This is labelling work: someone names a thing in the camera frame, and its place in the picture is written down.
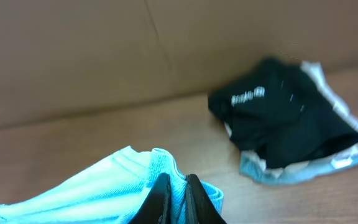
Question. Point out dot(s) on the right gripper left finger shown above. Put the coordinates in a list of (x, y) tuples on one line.
[(156, 206)]

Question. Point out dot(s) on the beige folded shirt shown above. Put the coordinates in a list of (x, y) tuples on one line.
[(331, 96)]

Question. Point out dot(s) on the light blue t-shirt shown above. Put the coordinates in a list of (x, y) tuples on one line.
[(110, 191)]

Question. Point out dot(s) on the grey-blue folded shirt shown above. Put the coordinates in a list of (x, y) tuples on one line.
[(255, 168)]

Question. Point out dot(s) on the black folded shirt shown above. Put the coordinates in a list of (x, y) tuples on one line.
[(278, 118)]

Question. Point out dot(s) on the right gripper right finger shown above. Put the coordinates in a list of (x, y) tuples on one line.
[(199, 209)]

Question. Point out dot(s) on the brown cardboard backboard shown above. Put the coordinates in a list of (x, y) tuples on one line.
[(65, 57)]

